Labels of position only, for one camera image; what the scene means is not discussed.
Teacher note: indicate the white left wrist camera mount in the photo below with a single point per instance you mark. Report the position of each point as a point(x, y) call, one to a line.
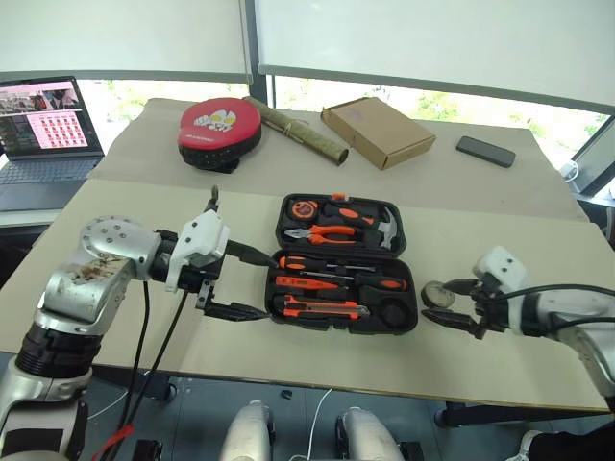
point(202, 235)

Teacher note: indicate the silver robot leg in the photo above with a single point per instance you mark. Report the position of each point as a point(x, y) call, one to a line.
point(367, 437)
point(247, 434)

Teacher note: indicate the small black floor object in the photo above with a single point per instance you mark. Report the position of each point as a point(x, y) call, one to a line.
point(287, 395)

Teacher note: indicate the rolled bamboo mat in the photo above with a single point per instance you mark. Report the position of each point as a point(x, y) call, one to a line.
point(307, 139)

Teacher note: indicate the orange tester screwdriver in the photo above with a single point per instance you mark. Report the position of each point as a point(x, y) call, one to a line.
point(302, 283)

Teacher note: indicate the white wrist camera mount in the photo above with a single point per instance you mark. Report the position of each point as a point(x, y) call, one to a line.
point(202, 235)
point(504, 264)

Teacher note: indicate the white roller blind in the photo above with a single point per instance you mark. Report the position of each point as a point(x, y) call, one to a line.
point(432, 38)
point(120, 33)

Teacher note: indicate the black tool case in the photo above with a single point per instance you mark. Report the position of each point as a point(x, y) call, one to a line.
point(384, 326)

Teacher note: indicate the silver left robot leg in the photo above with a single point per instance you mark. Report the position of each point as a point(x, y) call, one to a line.
point(247, 434)

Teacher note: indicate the claw hammer orange grip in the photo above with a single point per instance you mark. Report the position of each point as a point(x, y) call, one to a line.
point(351, 213)

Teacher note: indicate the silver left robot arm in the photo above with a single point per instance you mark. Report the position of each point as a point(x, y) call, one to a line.
point(81, 298)

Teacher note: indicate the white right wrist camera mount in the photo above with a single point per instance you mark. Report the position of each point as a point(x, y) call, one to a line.
point(504, 264)

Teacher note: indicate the orange black tape measure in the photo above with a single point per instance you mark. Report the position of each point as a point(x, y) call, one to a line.
point(303, 210)

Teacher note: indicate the silver right robot leg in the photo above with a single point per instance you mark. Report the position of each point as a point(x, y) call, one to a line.
point(367, 437)

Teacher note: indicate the black robot foot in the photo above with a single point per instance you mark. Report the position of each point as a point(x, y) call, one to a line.
point(413, 451)
point(146, 451)

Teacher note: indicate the dark window pillar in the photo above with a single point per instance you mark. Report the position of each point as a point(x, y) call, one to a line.
point(262, 89)

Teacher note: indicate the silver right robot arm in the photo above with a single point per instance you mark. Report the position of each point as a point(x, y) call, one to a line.
point(586, 336)

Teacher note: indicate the red round boxing pad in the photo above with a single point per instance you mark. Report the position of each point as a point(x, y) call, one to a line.
point(216, 125)

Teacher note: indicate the brown cardboard box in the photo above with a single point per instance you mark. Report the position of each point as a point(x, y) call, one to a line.
point(379, 129)

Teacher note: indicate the black electrical tape roll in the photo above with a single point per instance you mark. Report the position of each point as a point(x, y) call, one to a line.
point(437, 295)

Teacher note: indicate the open laptop computer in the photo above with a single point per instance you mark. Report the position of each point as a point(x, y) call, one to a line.
point(43, 144)

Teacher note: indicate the black smartphone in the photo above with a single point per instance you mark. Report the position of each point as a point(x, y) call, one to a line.
point(485, 151)

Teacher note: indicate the white charger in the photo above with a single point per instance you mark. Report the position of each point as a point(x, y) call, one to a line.
point(570, 170)

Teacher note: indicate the orange black utility knife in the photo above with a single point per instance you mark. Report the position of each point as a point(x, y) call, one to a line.
point(317, 308)

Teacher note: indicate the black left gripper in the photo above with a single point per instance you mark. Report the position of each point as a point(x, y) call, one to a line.
point(204, 274)

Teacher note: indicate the beige paper table cover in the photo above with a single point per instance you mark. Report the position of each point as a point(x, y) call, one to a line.
point(432, 187)
point(240, 350)

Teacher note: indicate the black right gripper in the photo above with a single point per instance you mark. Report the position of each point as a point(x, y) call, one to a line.
point(492, 312)

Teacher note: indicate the seated person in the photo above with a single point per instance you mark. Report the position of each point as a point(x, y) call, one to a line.
point(572, 449)

